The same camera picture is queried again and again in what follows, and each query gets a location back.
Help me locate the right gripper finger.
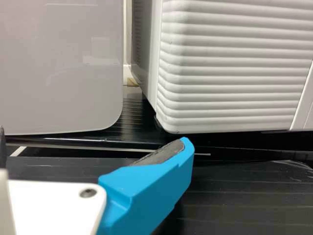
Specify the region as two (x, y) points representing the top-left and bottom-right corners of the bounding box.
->
(97, 137), (195, 235)

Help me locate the white box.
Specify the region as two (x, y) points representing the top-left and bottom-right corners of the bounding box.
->
(0, 0), (124, 136)

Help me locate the incubator door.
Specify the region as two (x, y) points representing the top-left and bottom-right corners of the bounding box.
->
(156, 0), (313, 135)

